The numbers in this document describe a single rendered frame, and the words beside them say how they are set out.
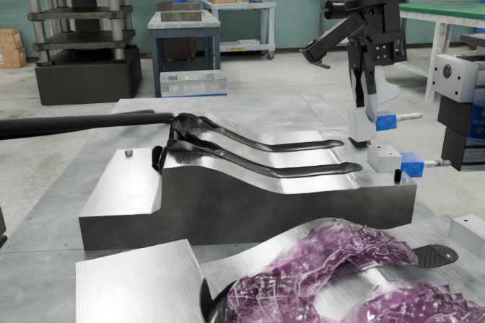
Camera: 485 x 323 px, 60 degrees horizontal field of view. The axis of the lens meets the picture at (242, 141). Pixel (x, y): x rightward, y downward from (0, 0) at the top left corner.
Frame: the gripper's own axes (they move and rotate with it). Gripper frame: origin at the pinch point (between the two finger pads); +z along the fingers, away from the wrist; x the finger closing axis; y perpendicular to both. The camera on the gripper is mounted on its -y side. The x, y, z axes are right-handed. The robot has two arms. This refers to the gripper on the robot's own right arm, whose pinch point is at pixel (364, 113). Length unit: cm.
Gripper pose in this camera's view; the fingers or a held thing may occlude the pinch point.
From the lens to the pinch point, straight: 80.3
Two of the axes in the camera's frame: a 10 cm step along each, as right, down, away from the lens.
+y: 9.9, -1.7, 0.1
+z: 1.6, 9.6, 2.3
